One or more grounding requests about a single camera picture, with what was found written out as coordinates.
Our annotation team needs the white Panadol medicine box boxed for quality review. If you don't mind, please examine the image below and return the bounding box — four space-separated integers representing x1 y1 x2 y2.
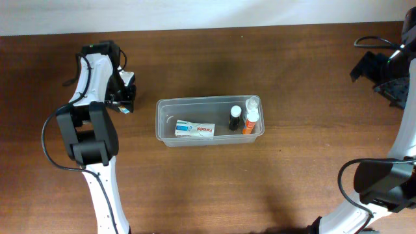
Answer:
175 120 215 137

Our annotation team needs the small gold-lidded balm jar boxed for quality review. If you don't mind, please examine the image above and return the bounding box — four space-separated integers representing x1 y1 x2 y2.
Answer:
118 106 130 114

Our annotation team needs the white plastic bottle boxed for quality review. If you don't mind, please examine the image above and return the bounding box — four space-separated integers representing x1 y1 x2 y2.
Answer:
242 96 259 122

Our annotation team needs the dark syrup bottle white cap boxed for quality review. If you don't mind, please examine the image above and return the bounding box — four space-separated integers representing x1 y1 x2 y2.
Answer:
229 105 242 131

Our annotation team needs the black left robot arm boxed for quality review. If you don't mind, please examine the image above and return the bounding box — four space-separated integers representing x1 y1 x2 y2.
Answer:
53 40 136 233

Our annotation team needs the orange tube with white cap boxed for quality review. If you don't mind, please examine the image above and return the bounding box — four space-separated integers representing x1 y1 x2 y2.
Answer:
242 111 259 135

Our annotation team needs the clear plastic container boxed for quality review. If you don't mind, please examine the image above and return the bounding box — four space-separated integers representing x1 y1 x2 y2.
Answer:
155 95 265 147

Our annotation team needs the black right camera cable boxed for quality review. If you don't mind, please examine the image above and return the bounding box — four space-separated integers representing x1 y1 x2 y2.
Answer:
337 35 416 234

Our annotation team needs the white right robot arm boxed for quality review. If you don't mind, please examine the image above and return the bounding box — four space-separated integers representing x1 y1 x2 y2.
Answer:
305 8 415 233

